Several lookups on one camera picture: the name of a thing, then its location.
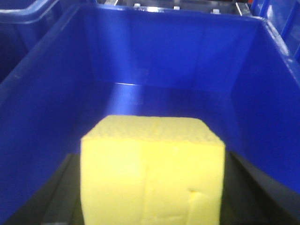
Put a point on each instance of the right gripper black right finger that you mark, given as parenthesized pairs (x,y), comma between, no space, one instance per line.
(251,197)

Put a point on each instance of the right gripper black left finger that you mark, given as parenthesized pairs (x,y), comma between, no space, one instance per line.
(57,202)

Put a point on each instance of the yellow foam block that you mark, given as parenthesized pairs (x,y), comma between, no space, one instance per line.
(137,170)

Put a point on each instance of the blue bin holding block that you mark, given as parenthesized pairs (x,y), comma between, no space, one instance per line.
(234,73)

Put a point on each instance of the neighbouring blue bin left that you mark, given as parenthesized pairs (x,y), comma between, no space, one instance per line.
(22,24)

